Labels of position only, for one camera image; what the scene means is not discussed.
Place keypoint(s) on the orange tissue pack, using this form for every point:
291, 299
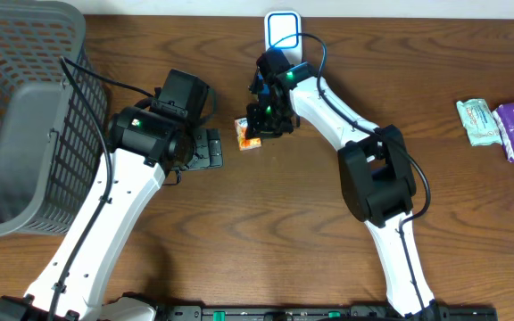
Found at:
245, 143

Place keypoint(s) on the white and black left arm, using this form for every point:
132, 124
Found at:
143, 148

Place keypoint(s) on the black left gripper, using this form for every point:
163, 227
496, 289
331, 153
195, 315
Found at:
214, 147

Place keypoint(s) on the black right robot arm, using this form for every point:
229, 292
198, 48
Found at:
377, 174

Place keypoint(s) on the grey plastic mesh basket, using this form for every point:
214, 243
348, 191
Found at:
49, 104

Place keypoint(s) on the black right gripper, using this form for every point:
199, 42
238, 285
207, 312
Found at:
262, 118

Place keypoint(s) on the teal wet wipes pack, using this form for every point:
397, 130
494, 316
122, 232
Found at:
478, 122

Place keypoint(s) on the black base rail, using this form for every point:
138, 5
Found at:
355, 312

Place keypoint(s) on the white barcode scanner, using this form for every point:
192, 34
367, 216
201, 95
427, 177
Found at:
281, 30

